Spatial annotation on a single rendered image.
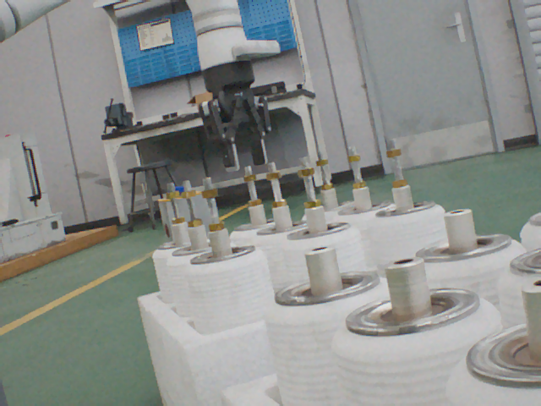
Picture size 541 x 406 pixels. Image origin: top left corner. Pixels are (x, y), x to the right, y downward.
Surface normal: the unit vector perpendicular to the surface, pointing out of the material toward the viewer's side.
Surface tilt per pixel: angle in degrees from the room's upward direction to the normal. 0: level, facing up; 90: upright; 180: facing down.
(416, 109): 90
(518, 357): 0
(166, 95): 90
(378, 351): 57
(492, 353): 0
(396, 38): 90
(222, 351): 90
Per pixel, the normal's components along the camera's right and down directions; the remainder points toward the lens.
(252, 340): 0.31, 0.00
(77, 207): -0.18, 0.11
